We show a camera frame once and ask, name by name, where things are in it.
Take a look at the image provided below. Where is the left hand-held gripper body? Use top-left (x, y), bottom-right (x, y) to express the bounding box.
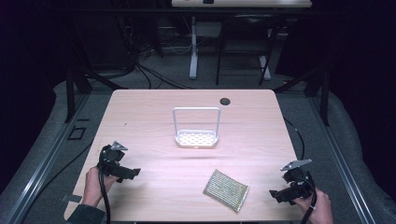
top-left (97, 140), bottom-right (129, 179)

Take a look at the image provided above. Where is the person's left hand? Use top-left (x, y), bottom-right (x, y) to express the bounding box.
top-left (81, 165), bottom-right (120, 208)

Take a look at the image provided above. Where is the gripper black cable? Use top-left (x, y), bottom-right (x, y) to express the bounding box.
top-left (98, 148), bottom-right (112, 224)
top-left (299, 171), bottom-right (318, 224)

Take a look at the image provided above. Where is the grey tape piece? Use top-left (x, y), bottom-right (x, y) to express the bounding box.
top-left (60, 193), bottom-right (83, 203)

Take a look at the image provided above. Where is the light wooden background table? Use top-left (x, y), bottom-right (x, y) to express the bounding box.
top-left (171, 0), bottom-right (313, 8)

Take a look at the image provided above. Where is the black metal stand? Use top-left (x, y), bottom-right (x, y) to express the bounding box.
top-left (273, 65), bottom-right (332, 127)
top-left (64, 64), bottom-right (129, 124)

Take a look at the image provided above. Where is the person's right hand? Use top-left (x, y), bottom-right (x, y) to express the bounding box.
top-left (291, 187), bottom-right (334, 224)

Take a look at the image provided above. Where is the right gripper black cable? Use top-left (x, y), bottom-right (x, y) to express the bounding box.
top-left (299, 171), bottom-right (318, 224)

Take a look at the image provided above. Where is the grey box under table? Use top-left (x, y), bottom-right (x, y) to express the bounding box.
top-left (194, 21), bottom-right (223, 39)

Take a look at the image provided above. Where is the black chair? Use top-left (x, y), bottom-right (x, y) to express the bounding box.
top-left (215, 12), bottom-right (278, 87)

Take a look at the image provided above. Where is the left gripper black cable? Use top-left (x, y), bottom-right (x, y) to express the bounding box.
top-left (98, 148), bottom-right (112, 224)

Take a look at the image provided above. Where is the white sponge rack with handle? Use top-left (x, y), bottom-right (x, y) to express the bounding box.
top-left (172, 106), bottom-right (222, 149)

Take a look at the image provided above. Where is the black floor cable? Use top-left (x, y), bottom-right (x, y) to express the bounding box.
top-left (282, 117), bottom-right (306, 161)
top-left (38, 141), bottom-right (95, 202)

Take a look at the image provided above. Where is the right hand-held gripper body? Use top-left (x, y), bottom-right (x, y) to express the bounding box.
top-left (279, 159), bottom-right (316, 201)

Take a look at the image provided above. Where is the aluminium floor rail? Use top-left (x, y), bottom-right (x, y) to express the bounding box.
top-left (306, 94), bottom-right (377, 224)
top-left (4, 92), bottom-right (92, 224)

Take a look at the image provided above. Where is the white table leg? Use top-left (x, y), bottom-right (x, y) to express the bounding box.
top-left (189, 16), bottom-right (199, 80)
top-left (258, 28), bottom-right (273, 81)

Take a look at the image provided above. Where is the bundle of black cables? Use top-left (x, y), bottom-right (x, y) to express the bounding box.
top-left (116, 12), bottom-right (195, 91)

